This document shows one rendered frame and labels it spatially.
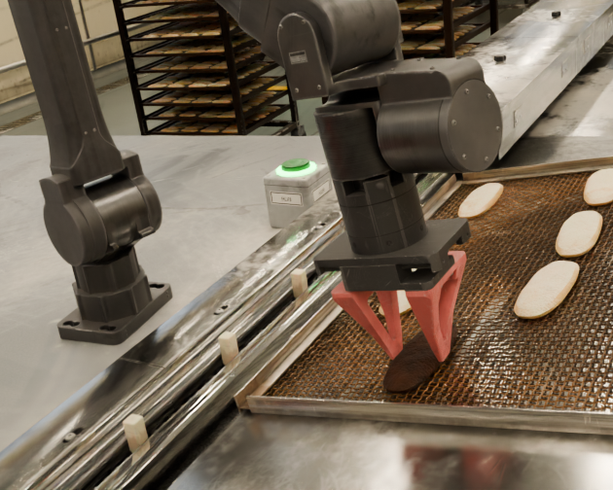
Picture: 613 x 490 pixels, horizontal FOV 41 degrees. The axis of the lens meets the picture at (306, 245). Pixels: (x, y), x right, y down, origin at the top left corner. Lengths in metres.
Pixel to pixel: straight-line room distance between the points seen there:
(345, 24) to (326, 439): 0.28
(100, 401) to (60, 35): 0.36
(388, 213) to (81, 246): 0.40
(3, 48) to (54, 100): 5.52
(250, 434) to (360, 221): 0.18
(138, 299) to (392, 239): 0.44
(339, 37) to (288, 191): 0.59
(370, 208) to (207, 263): 0.53
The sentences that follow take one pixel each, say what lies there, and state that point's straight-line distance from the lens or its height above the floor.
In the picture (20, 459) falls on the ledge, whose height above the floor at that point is 0.86.
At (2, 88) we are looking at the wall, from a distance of 6.37.
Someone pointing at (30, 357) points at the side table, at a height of 0.82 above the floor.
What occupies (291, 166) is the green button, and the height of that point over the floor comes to 0.91.
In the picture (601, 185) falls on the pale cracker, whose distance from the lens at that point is 0.91.
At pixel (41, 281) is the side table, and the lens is 1.14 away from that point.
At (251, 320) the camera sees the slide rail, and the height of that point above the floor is 0.85.
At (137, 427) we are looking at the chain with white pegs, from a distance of 0.71.
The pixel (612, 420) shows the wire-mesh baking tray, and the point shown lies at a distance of 0.53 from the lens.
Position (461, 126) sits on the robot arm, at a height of 1.11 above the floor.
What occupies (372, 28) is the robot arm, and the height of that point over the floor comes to 1.16.
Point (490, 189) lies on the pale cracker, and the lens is 0.97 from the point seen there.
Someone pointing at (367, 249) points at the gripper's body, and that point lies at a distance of 0.59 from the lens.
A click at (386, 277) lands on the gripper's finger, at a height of 1.00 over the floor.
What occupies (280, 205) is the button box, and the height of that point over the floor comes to 0.86.
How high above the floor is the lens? 1.26
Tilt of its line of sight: 24 degrees down
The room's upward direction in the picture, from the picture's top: 8 degrees counter-clockwise
